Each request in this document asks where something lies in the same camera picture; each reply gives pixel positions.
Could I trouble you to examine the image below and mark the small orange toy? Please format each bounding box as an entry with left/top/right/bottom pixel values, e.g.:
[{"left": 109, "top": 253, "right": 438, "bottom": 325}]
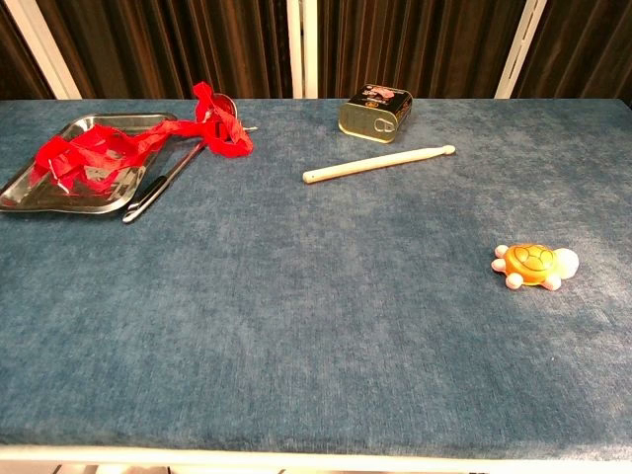
[{"left": 490, "top": 243, "right": 580, "bottom": 291}]

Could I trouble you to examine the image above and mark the pale wooden drumstick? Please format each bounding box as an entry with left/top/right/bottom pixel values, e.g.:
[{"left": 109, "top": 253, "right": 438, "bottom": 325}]
[{"left": 302, "top": 143, "right": 457, "bottom": 185}]

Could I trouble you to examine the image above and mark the gold black tin can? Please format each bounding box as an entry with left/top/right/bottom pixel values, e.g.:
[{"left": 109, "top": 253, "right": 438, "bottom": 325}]
[{"left": 338, "top": 83, "right": 414, "bottom": 145}]

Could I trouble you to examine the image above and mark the dark brown curtain panel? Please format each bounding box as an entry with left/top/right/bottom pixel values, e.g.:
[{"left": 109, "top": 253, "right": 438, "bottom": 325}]
[
  {"left": 0, "top": 4, "right": 54, "bottom": 100},
  {"left": 315, "top": 0, "right": 527, "bottom": 99},
  {"left": 513, "top": 0, "right": 632, "bottom": 105},
  {"left": 37, "top": 0, "right": 296, "bottom": 100}
]

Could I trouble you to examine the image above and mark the red ribbon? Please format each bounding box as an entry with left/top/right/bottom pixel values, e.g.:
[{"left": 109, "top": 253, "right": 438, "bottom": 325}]
[{"left": 32, "top": 81, "right": 255, "bottom": 195}]

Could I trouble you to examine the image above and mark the stainless steel tray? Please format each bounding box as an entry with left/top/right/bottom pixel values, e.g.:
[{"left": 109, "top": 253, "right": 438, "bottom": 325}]
[{"left": 0, "top": 113, "right": 179, "bottom": 215}]

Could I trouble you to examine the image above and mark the metal ladle with black handle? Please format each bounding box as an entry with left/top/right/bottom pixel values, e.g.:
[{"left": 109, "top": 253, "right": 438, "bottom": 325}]
[{"left": 121, "top": 92, "right": 259, "bottom": 225}]

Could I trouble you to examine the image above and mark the white frame post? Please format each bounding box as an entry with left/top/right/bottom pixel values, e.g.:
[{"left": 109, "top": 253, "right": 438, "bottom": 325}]
[
  {"left": 286, "top": 0, "right": 320, "bottom": 99},
  {"left": 4, "top": 0, "right": 83, "bottom": 100},
  {"left": 495, "top": 0, "right": 548, "bottom": 99}
]

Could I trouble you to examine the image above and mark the white table frame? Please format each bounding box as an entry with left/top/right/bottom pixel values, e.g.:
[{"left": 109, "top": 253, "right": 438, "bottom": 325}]
[{"left": 0, "top": 443, "right": 632, "bottom": 474}]

